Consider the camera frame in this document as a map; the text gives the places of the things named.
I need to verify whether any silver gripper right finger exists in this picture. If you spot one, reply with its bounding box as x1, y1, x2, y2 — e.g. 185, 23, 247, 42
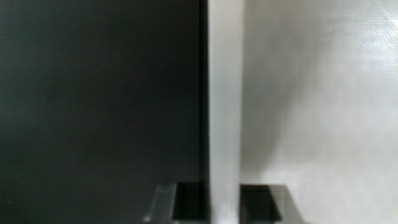
240, 184, 306, 224

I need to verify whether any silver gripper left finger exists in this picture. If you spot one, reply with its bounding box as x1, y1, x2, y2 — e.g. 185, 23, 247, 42
143, 182, 208, 224

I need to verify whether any white desk top tray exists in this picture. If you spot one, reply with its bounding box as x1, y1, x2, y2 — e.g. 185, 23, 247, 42
208, 0, 398, 224

